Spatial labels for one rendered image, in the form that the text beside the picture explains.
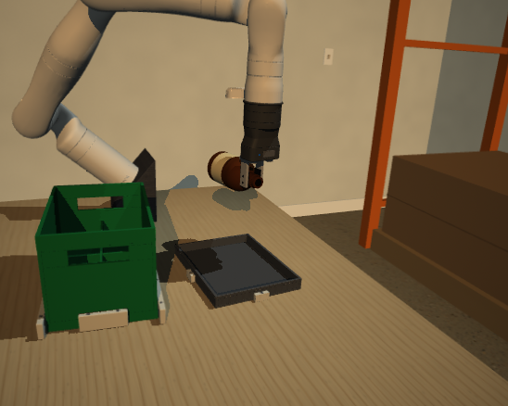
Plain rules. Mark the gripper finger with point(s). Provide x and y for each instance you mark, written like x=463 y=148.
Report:
x=244 y=174
x=259 y=167

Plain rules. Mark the green plastic crate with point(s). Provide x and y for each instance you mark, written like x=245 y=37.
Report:
x=88 y=280

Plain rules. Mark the dark brown bottle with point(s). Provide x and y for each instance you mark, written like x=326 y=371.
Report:
x=224 y=168

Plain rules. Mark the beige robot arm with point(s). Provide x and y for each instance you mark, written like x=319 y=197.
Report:
x=72 y=44

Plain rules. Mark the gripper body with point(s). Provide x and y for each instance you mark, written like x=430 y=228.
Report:
x=262 y=116

